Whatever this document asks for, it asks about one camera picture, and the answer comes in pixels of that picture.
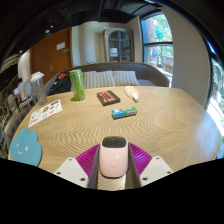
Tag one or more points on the arched glass cabinet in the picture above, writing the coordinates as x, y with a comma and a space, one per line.
118, 45

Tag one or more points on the white sticker sheet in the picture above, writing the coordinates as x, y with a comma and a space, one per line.
45, 112

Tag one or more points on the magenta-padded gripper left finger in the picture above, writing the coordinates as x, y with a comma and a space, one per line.
71, 170

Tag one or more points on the black and red box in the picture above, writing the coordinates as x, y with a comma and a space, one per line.
108, 97

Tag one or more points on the brown curved sofa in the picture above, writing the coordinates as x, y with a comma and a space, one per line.
150, 75

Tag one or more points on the black backpack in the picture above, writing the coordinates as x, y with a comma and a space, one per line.
61, 85

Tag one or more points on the wooden door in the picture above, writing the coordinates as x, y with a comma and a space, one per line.
46, 60

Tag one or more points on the green and blue small pack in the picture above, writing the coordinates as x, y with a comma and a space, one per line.
124, 112

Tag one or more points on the green drink can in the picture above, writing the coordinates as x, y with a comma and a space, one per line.
77, 85

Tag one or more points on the grey tufted armchair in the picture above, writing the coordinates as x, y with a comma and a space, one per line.
15, 121

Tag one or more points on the clear plastic packet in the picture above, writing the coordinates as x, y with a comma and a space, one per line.
131, 92

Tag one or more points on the white door sign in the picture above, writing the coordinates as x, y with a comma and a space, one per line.
61, 46

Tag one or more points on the glass window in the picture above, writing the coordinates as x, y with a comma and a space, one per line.
216, 96
158, 43

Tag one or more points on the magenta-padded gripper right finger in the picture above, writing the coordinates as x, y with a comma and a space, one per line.
155, 170

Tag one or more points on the blue cloud-shaped mouse pad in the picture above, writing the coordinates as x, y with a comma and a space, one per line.
25, 148

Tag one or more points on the striped cushion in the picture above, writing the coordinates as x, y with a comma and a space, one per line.
126, 78
87, 80
105, 80

